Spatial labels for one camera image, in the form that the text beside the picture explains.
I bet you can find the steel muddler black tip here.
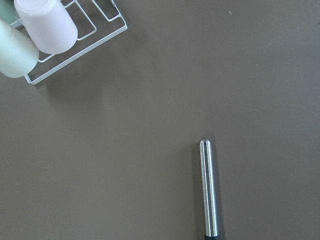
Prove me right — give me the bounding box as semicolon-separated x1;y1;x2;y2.
199;139;220;240

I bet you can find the pink cup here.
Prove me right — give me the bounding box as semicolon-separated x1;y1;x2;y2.
14;0;78;55

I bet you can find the white wire cup rack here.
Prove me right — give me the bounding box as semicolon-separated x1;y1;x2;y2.
9;0;127;85

